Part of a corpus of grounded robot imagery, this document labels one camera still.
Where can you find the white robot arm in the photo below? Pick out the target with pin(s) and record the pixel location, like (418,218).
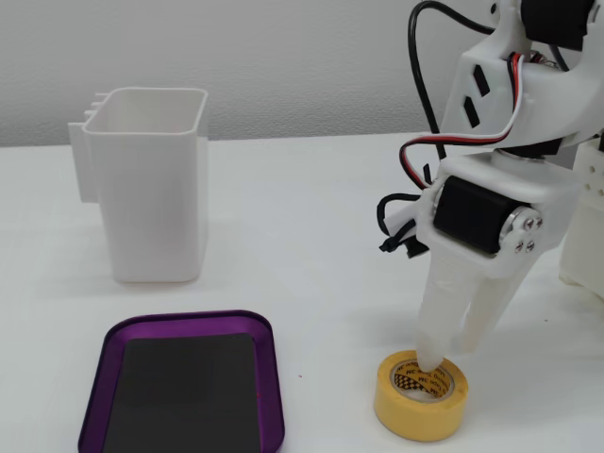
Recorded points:
(542,108)

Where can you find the yellow tape roll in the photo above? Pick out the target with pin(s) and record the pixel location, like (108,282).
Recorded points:
(415,420)

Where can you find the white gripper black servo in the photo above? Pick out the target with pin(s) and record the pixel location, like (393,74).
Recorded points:
(510,186)

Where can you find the black tray mat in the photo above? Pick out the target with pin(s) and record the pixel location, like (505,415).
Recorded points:
(189,396)

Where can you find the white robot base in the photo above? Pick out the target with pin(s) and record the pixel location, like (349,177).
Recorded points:
(585,236)

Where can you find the purple metal tray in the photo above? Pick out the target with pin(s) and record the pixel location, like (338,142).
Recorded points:
(113,358)

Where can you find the white plastic box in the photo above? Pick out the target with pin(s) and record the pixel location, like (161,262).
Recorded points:
(151,212)

